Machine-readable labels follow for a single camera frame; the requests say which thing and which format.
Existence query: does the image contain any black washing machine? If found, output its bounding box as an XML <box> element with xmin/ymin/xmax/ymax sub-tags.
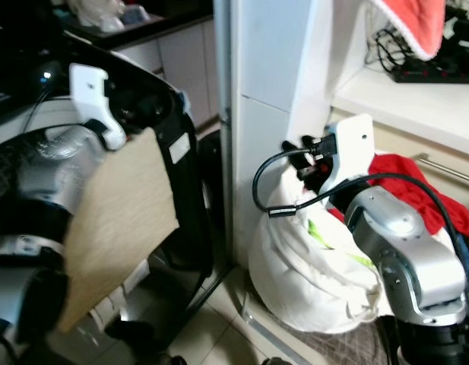
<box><xmin>0</xmin><ymin>29</ymin><xmax>231</xmax><ymax>365</ymax></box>

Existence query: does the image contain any white cabinet column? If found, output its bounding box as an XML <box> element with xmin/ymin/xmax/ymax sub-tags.
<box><xmin>214</xmin><ymin>0</ymin><xmax>381</xmax><ymax>267</ymax></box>

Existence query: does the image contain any dark top kitchen cabinet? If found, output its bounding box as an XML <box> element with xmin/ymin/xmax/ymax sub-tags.
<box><xmin>63</xmin><ymin>0</ymin><xmax>220</xmax><ymax>130</ymax></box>

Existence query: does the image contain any red garment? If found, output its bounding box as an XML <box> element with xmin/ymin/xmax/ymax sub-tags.
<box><xmin>327</xmin><ymin>152</ymin><xmax>469</xmax><ymax>238</ymax></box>

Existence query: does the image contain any white plastic bag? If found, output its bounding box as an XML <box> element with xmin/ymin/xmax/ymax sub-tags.
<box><xmin>67</xmin><ymin>0</ymin><xmax>125</xmax><ymax>33</ymax></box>

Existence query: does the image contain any white laundry bag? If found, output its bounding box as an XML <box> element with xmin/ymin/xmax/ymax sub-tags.
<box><xmin>247</xmin><ymin>192</ymin><xmax>401</xmax><ymax>337</ymax></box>

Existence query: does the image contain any white shelf board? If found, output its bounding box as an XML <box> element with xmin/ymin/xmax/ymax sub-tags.
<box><xmin>331</xmin><ymin>65</ymin><xmax>469</xmax><ymax>139</ymax></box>

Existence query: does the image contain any black power strip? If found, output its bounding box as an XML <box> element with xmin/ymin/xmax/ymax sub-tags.
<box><xmin>390</xmin><ymin>64</ymin><xmax>469</xmax><ymax>85</ymax></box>

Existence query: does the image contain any red towel white trim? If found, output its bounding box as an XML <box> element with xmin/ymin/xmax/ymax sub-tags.
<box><xmin>371</xmin><ymin>0</ymin><xmax>457</xmax><ymax>62</ymax></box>

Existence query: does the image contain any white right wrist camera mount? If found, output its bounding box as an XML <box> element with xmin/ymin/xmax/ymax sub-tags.
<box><xmin>320</xmin><ymin>113</ymin><xmax>376</xmax><ymax>189</ymax></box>

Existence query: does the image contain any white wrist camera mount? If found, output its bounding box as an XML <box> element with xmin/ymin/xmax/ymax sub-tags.
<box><xmin>320</xmin><ymin>113</ymin><xmax>376</xmax><ymax>189</ymax></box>
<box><xmin>68</xmin><ymin>62</ymin><xmax>126</xmax><ymax>150</ymax></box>

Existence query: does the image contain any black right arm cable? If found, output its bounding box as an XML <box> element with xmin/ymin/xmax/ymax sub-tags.
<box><xmin>252</xmin><ymin>148</ymin><xmax>469</xmax><ymax>256</ymax></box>

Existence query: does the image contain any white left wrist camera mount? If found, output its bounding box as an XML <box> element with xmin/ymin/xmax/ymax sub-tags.
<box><xmin>68</xmin><ymin>62</ymin><xmax>126</xmax><ymax>150</ymax></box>

